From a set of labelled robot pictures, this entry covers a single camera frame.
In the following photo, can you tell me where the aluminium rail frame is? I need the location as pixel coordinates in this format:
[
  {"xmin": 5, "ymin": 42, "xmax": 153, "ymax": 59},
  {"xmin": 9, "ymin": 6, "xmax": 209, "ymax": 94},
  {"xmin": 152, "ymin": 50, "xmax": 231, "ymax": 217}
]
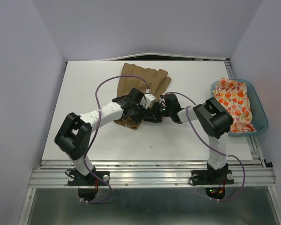
[{"xmin": 19, "ymin": 135, "xmax": 281, "ymax": 225}]

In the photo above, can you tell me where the purple cable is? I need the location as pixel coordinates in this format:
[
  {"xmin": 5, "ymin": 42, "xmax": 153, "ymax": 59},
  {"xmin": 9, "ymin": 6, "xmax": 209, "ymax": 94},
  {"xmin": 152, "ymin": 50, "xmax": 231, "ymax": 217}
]
[
  {"xmin": 81, "ymin": 76, "xmax": 150, "ymax": 204},
  {"xmin": 161, "ymin": 92, "xmax": 246, "ymax": 202}
]

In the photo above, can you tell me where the blue plastic basket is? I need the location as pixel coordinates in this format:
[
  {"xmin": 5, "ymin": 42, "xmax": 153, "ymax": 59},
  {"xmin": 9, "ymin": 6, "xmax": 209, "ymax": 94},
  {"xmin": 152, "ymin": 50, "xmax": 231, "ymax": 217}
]
[{"xmin": 210, "ymin": 79, "xmax": 268, "ymax": 137}]

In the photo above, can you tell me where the orange floral skirt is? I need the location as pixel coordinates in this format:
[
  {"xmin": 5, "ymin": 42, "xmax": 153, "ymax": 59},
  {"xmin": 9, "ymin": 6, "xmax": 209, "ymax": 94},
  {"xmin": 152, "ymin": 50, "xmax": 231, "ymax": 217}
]
[{"xmin": 213, "ymin": 78, "xmax": 256, "ymax": 134}]

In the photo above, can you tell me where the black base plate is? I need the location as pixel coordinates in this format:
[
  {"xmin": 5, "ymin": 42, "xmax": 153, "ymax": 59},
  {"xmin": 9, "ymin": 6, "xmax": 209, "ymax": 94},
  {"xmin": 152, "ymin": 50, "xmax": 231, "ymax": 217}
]
[
  {"xmin": 188, "ymin": 170, "xmax": 234, "ymax": 201},
  {"xmin": 65, "ymin": 169, "xmax": 112, "ymax": 204}
]

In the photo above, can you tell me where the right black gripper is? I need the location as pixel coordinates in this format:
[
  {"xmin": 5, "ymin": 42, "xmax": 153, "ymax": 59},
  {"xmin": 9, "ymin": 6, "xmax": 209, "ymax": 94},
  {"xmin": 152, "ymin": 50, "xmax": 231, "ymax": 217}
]
[{"xmin": 143, "ymin": 101, "xmax": 172, "ymax": 123}]

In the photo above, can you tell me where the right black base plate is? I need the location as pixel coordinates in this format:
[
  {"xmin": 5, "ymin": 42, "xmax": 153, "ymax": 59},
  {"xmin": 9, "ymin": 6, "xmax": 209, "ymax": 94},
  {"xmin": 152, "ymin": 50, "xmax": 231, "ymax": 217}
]
[{"xmin": 188, "ymin": 170, "xmax": 234, "ymax": 201}]

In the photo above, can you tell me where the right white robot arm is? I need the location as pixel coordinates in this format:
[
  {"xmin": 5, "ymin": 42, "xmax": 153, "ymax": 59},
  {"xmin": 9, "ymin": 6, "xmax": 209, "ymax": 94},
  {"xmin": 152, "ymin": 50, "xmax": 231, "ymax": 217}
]
[{"xmin": 144, "ymin": 92, "xmax": 233, "ymax": 183}]

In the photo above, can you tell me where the brown pleated skirt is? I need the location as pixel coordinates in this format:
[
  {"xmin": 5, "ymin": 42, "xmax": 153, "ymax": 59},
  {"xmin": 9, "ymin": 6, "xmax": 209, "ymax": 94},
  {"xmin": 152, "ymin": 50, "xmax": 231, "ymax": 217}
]
[{"xmin": 113, "ymin": 62, "xmax": 172, "ymax": 130}]

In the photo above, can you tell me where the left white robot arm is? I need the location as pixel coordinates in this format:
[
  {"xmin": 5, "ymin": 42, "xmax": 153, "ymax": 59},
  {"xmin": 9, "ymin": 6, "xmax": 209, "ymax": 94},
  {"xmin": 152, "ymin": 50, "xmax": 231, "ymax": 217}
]
[{"xmin": 54, "ymin": 88, "xmax": 156, "ymax": 185}]

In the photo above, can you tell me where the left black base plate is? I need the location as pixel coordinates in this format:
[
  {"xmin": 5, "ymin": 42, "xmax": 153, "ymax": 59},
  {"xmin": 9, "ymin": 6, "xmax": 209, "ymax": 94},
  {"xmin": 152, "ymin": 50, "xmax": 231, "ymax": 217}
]
[{"xmin": 65, "ymin": 169, "xmax": 112, "ymax": 204}]

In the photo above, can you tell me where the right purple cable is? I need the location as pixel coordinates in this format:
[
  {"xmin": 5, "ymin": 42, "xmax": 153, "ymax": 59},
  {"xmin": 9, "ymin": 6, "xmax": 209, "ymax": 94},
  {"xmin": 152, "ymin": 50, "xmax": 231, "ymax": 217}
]
[{"xmin": 161, "ymin": 92, "xmax": 246, "ymax": 202}]

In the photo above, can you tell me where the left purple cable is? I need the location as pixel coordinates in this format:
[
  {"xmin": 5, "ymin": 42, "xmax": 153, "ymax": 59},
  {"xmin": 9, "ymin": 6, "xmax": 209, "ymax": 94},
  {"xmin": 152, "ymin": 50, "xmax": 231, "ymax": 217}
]
[{"xmin": 81, "ymin": 76, "xmax": 150, "ymax": 204}]

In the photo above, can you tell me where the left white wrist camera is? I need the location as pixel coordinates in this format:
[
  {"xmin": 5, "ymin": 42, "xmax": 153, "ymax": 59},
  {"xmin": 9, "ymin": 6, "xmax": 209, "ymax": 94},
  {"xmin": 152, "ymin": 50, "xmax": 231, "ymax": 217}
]
[{"xmin": 140, "ymin": 89, "xmax": 156, "ymax": 109}]

